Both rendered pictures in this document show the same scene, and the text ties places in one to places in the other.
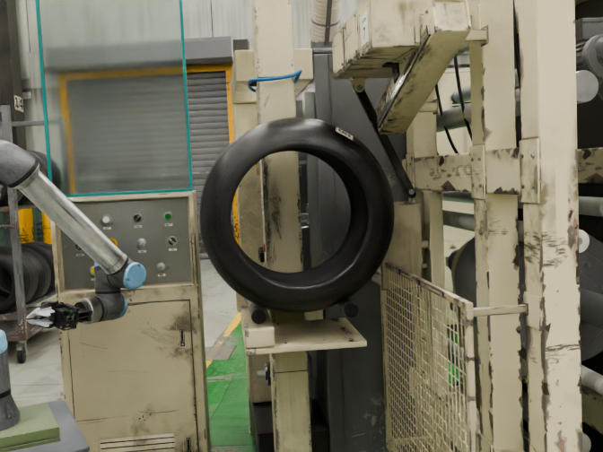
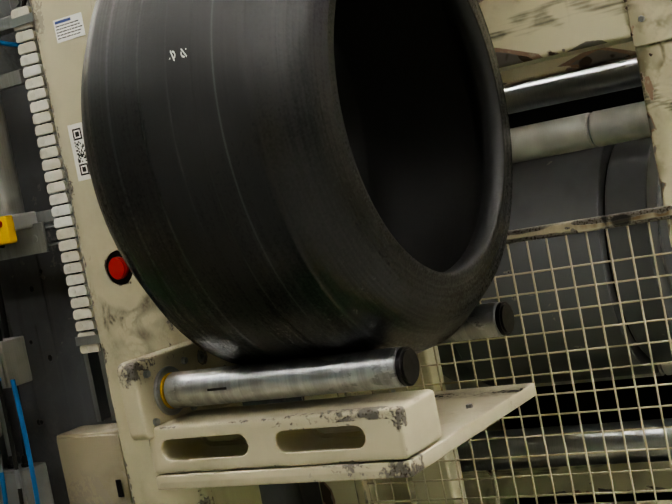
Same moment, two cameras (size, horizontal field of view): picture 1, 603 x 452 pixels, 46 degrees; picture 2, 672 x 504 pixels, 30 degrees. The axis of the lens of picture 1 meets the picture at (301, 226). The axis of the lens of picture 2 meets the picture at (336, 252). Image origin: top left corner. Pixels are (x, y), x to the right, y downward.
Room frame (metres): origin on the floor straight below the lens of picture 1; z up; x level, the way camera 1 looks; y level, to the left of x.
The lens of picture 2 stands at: (1.27, 1.26, 1.11)
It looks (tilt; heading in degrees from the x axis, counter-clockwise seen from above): 3 degrees down; 308
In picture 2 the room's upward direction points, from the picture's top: 11 degrees counter-clockwise
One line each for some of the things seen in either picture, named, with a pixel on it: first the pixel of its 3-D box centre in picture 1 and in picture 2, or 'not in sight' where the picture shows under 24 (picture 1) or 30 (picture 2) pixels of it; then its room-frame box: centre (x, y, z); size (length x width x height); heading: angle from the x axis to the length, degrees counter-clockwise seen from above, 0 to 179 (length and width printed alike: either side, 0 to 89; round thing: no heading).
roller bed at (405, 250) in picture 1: (394, 244); not in sight; (2.53, -0.33, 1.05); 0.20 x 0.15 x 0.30; 7
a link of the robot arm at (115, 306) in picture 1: (107, 307); not in sight; (2.50, 0.71, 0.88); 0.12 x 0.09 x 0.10; 146
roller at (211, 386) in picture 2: (255, 306); (281, 379); (2.25, 0.16, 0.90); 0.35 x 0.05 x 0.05; 7
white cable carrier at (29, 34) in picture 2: not in sight; (69, 179); (2.60, 0.11, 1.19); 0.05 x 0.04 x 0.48; 97
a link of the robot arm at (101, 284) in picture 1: (109, 275); not in sight; (2.50, 0.69, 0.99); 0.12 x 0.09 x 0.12; 46
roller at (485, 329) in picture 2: (341, 300); (391, 332); (2.28, -0.12, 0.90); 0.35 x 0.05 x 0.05; 7
